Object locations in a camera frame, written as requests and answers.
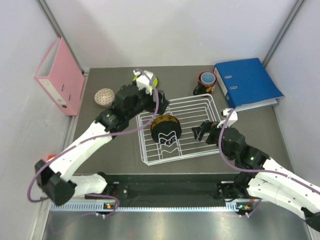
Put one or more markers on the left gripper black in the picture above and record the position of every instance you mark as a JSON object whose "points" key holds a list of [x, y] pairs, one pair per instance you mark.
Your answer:
{"points": [[152, 105]]}

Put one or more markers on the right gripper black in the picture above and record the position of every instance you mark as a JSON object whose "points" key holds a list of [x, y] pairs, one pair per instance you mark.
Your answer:
{"points": [[199, 131]]}

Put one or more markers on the patterned small bowl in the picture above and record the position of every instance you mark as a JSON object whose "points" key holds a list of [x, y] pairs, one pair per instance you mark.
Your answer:
{"points": [[104, 97]]}

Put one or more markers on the black gold plate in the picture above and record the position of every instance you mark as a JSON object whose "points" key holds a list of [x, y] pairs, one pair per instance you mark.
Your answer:
{"points": [[163, 118]]}

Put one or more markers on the black skull mug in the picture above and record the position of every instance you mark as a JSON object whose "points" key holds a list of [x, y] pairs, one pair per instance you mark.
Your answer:
{"points": [[201, 89]]}

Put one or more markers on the light blue cup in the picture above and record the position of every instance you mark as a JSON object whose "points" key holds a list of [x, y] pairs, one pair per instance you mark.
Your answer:
{"points": [[208, 78]]}

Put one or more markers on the lime green plate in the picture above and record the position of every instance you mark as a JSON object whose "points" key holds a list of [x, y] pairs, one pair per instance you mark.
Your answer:
{"points": [[134, 81]]}

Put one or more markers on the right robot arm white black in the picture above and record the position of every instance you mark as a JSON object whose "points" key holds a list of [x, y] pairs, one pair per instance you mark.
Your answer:
{"points": [[261, 176]]}

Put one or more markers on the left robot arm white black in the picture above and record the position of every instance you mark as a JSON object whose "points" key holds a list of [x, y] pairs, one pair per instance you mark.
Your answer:
{"points": [[56, 177]]}

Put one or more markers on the blue binder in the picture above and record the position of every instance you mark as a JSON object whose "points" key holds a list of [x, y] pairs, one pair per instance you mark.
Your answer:
{"points": [[246, 84]]}

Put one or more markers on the pink binder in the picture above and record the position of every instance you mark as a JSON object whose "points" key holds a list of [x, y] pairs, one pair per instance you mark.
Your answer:
{"points": [[61, 78]]}

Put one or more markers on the red emergency button box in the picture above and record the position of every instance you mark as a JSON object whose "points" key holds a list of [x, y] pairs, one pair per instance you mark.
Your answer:
{"points": [[50, 157]]}

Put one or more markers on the white wire dish rack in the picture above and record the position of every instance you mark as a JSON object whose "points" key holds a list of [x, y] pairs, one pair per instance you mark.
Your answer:
{"points": [[191, 112]]}

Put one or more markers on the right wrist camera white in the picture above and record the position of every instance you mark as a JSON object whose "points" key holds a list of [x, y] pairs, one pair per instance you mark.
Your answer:
{"points": [[230, 117]]}

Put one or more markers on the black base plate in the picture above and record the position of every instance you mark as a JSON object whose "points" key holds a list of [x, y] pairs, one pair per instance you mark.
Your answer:
{"points": [[172, 190]]}

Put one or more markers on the slotted cable duct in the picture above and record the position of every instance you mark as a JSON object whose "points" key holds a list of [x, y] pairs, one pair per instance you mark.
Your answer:
{"points": [[103, 207]]}

